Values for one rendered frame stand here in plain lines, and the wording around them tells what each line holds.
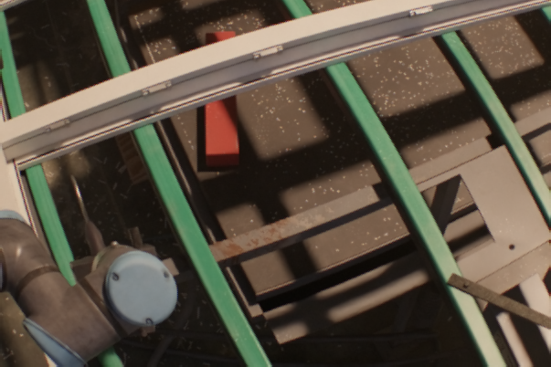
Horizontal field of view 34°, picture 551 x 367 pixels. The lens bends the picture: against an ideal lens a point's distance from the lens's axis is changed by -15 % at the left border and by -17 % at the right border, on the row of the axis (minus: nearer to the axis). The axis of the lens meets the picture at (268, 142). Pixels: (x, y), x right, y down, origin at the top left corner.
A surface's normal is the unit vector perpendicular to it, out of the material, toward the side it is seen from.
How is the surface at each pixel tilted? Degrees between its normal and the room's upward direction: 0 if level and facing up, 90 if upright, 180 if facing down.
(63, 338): 32
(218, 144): 0
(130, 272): 39
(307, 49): 90
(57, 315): 6
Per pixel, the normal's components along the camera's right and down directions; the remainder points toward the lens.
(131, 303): 0.37, -0.07
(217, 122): 0.00, -0.58
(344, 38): 0.38, 0.76
